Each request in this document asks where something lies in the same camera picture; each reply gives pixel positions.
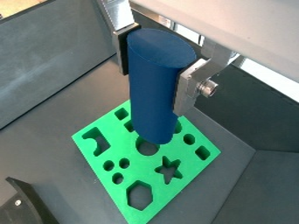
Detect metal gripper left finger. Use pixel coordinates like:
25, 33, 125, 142
97, 0, 142, 75

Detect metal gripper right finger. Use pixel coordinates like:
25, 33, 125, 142
172, 38, 239, 116

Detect blue oval cylinder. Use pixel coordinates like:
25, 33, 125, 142
127, 28, 196, 144

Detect green foam shape board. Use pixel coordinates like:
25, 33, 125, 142
72, 102, 220, 224

